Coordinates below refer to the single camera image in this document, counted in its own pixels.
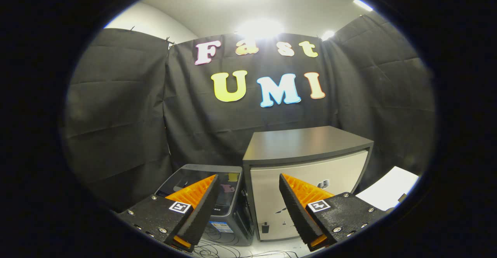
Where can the small ceiling light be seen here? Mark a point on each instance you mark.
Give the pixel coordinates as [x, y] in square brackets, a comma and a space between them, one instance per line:
[328, 35]

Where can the black backdrop cloth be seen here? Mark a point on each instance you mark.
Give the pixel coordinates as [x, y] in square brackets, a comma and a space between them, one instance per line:
[124, 106]

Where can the beige cabinet with dark top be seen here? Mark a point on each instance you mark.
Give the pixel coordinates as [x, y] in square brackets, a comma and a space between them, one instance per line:
[303, 145]

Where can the small black object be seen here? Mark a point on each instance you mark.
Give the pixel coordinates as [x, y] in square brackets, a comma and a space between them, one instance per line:
[402, 197]

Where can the grey washing machine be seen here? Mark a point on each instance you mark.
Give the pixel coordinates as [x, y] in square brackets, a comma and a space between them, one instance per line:
[235, 223]

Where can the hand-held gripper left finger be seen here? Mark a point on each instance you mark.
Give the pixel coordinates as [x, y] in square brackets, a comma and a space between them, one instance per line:
[202, 219]

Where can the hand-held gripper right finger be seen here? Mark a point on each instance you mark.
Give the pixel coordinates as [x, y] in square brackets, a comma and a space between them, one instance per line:
[297, 215]

